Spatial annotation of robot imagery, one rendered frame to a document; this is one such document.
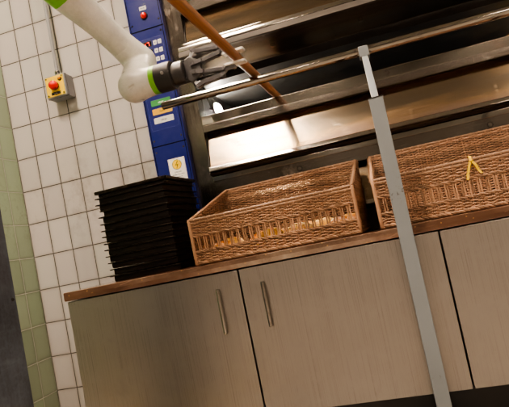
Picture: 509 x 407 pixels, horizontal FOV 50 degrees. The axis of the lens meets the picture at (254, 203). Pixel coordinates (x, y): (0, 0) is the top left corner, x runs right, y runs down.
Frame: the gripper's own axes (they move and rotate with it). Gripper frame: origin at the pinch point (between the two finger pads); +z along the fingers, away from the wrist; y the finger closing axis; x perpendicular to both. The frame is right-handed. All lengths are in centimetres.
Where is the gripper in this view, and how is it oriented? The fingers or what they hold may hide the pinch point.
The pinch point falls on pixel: (234, 57)
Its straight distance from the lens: 176.0
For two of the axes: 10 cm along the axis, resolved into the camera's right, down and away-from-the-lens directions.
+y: 1.9, 9.8, -0.7
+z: 9.5, -2.0, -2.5
